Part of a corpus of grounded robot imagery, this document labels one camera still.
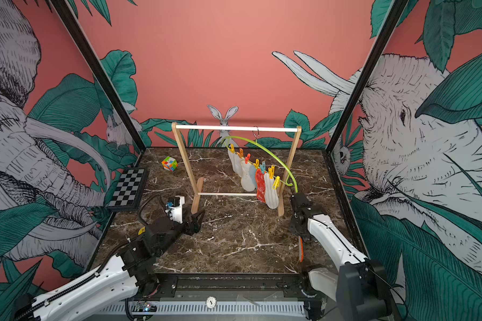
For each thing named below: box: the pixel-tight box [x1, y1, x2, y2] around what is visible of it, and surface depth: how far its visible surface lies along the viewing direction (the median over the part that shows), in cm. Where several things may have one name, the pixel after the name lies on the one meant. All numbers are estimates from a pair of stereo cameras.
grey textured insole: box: [263, 172, 280, 210], surface depth 86 cm
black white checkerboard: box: [106, 167, 150, 212], surface depth 100 cm
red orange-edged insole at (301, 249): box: [298, 236, 305, 263], surface depth 80 cm
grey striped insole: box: [241, 160, 258, 192], surface depth 90 cm
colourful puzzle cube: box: [161, 155, 179, 172], surface depth 110 cm
